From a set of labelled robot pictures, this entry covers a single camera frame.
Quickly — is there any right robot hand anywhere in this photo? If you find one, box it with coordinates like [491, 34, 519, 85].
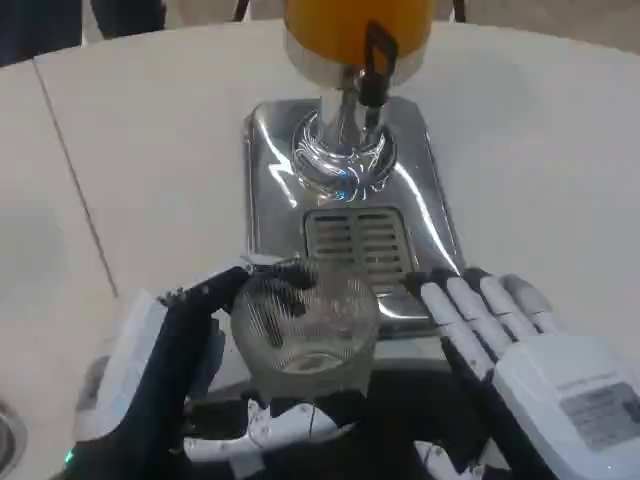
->
[403, 267, 640, 480]

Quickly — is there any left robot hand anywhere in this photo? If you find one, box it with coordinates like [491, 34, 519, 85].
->
[63, 252, 362, 480]

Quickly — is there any clear ribbed glass cup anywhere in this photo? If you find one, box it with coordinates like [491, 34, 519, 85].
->
[229, 258, 383, 402]

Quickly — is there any round steel counter fitting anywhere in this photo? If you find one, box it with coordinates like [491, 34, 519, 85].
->
[0, 397, 29, 469]

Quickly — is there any steel drip tray grid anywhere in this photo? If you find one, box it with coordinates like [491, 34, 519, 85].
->
[302, 208, 413, 297]

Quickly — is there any dark background object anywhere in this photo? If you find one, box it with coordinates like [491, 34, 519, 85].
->
[0, 0, 84, 68]

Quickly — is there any orange juice dispenser steel base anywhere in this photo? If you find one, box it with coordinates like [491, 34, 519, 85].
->
[242, 0, 465, 342]

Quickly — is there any black dispenser tap lever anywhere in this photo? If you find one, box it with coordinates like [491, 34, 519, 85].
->
[356, 19, 400, 109]

